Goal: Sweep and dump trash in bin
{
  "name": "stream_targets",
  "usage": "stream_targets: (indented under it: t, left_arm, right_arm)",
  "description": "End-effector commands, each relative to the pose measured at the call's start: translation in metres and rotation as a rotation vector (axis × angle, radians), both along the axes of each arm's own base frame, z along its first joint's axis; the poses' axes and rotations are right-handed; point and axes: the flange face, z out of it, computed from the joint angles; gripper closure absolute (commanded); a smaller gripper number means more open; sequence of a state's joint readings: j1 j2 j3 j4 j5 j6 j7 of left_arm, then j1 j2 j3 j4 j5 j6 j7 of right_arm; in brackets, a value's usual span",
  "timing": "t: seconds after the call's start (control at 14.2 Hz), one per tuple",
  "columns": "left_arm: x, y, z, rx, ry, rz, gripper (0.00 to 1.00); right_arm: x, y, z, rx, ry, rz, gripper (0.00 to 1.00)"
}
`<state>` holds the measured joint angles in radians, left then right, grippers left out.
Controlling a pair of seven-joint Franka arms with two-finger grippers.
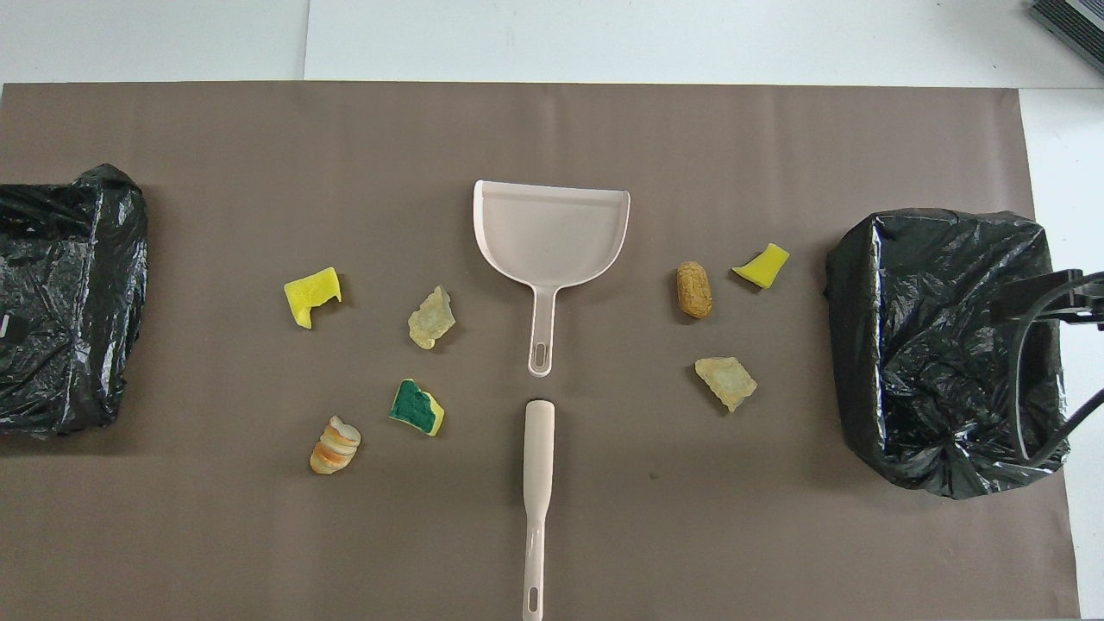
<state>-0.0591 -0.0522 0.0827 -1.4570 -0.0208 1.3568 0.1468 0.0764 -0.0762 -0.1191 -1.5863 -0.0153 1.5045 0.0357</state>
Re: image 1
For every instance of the brown peanut shaped bread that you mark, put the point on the brown peanut shaped bread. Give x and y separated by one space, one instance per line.
694 290

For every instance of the black bag lined bin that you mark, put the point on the black bag lined bin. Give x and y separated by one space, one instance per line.
914 345
69 302

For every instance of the green and yellow sponge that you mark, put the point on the green and yellow sponge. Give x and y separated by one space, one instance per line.
412 405

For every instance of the pink plastic dustpan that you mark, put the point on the pink plastic dustpan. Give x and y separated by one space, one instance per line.
552 233

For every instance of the notched yellow sponge piece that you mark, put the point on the notched yellow sponge piece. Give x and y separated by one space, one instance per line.
310 293

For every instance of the orange striped bread piece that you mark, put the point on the orange striped bread piece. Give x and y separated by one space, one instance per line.
335 448

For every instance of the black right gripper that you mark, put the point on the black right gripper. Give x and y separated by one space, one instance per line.
1044 295

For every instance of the pale yellow chunk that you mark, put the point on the pale yellow chunk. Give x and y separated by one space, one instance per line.
429 321
727 381

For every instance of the grey ribbed device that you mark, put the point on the grey ribbed device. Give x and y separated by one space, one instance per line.
1074 21

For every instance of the yellow sponge wedge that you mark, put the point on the yellow sponge wedge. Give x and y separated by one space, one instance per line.
763 266

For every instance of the brown paper table mat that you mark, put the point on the brown paper table mat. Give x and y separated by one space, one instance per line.
552 129

